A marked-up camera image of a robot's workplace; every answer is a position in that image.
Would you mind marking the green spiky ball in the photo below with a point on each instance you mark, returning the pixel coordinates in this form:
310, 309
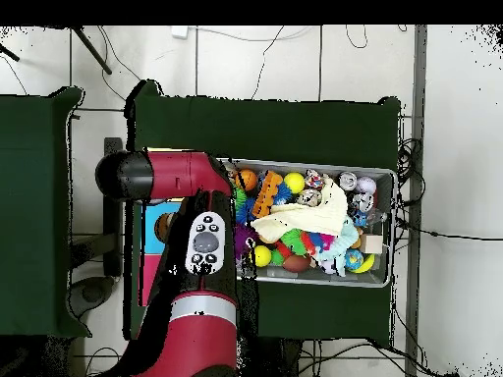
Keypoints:
239, 196

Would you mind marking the orange plastic block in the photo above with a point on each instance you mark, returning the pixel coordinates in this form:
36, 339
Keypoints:
267, 194

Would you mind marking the small print cloth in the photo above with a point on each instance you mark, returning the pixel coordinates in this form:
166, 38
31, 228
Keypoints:
314, 178

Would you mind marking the grey round floor stand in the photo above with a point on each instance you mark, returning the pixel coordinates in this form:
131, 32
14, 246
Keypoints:
92, 292

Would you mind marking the purple spiky toy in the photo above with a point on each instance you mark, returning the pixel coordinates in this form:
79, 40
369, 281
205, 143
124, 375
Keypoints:
241, 235

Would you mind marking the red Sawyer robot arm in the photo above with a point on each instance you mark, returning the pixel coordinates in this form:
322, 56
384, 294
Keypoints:
173, 174

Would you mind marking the clear mesh bin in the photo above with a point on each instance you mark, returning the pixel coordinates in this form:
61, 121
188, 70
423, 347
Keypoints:
387, 255

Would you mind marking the orange mini basketball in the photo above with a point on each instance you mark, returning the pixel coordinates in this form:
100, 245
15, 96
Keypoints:
248, 180

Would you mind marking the black tripod leg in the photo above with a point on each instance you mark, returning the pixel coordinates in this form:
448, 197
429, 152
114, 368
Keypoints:
10, 53
92, 49

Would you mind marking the white baseball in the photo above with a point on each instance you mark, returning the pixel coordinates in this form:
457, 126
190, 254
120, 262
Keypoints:
366, 185

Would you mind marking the white power adapter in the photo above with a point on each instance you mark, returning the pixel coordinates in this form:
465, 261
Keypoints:
180, 32

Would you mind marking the blue spiky ball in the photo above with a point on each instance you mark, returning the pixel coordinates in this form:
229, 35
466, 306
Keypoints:
283, 193

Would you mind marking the dark green tablecloth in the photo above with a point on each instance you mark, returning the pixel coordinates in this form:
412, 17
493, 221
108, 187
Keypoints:
31, 196
275, 129

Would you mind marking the wooden box with three holes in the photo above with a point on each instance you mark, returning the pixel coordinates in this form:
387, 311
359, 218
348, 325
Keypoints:
153, 235

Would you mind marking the black upright panel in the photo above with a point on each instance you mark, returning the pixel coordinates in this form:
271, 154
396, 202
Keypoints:
113, 235

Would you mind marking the yellow plastic ball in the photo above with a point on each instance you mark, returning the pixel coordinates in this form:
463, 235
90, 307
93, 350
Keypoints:
262, 256
294, 182

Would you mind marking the cream waffle cloth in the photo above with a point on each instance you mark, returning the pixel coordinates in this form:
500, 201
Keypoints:
314, 216

